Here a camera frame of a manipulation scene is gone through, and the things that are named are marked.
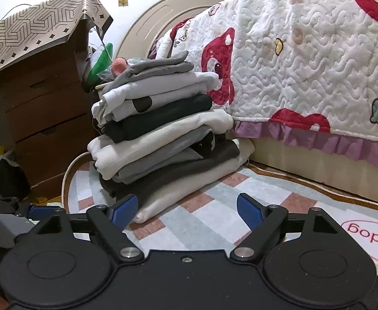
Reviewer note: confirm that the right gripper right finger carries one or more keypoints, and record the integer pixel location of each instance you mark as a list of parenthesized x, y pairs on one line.
[(266, 225)]

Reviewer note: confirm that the pink plush toy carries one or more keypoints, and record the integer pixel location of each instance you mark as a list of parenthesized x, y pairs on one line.
[(118, 66)]

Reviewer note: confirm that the green white plastic bag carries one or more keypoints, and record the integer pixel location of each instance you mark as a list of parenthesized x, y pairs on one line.
[(97, 63)]

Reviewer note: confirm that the white quilted bear bedspread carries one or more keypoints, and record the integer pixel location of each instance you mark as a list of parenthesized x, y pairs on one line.
[(304, 72)]

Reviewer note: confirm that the checkered happy dog rug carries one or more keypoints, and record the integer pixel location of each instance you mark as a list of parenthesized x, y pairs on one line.
[(207, 218)]

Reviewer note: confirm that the grey folded garment middle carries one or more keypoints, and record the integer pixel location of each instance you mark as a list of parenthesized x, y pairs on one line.
[(194, 145)]

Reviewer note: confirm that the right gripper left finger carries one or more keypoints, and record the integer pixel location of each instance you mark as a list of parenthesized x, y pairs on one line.
[(109, 224)]

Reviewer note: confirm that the beige bed base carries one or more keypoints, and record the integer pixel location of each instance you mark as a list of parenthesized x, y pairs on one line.
[(337, 171)]

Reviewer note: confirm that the dark wooden cabinet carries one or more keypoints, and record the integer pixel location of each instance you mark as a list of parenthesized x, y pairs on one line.
[(45, 119)]

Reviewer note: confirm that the white folded garment top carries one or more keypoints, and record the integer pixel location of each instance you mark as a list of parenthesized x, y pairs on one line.
[(150, 94)]

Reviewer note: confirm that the grey knit sweater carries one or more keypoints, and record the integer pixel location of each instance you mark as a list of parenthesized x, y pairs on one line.
[(154, 67)]

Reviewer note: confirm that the cream folded ribbed garment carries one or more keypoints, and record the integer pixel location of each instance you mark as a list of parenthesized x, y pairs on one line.
[(110, 157)]

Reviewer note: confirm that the patterned cloth on cabinet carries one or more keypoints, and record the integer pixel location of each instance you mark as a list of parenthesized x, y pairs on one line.
[(46, 25)]

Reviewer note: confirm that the black folded garment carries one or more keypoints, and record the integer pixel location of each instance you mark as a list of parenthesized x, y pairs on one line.
[(138, 125)]

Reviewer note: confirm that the off-white folded garment bottom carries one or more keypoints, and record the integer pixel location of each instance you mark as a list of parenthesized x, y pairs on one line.
[(173, 192)]

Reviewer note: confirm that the beige curved headboard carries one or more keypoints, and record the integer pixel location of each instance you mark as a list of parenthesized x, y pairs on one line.
[(155, 22)]

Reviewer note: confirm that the dark grey folded garment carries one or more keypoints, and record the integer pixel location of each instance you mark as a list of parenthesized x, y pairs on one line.
[(144, 187)]

